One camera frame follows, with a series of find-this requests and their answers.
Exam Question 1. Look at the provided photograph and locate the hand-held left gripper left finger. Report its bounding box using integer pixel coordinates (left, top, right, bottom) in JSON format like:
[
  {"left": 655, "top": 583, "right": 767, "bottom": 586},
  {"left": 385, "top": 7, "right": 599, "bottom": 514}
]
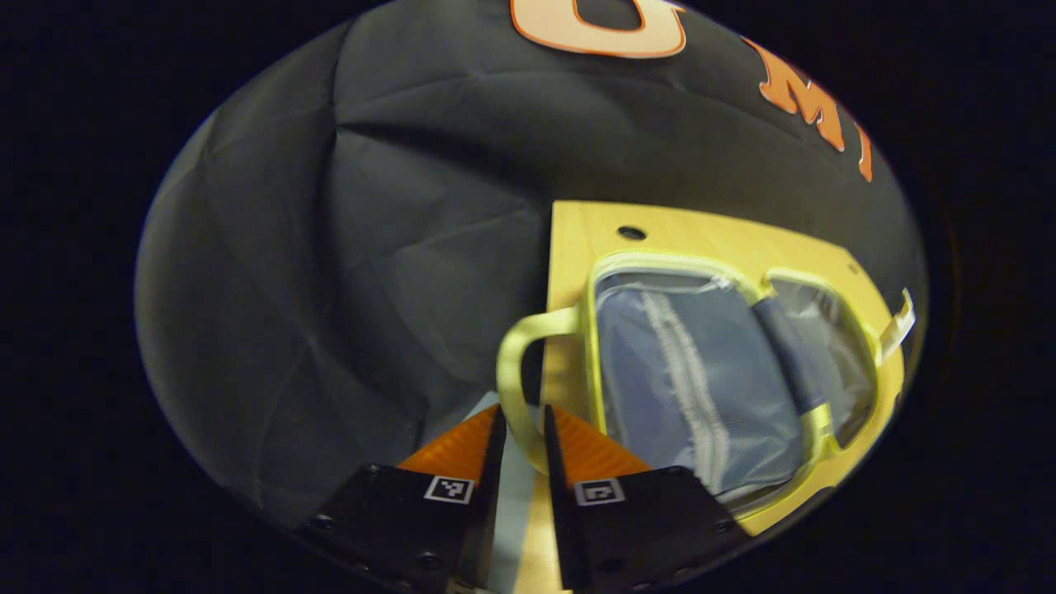
[{"left": 301, "top": 404, "right": 507, "bottom": 593}]

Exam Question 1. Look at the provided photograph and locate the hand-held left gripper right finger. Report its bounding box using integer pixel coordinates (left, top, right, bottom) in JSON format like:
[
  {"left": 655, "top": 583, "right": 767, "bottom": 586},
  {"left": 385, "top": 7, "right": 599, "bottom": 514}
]
[{"left": 542, "top": 404, "right": 752, "bottom": 593}]

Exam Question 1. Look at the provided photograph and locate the pale yellow suitcase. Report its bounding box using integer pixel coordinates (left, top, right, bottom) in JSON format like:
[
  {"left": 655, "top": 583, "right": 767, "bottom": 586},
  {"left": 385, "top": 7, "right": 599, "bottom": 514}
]
[{"left": 496, "top": 250, "right": 917, "bottom": 519}]

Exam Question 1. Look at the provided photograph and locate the black backdrop cloth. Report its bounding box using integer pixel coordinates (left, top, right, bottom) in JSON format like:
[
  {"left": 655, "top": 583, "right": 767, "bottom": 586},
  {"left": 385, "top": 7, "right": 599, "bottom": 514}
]
[{"left": 134, "top": 0, "right": 925, "bottom": 529}]

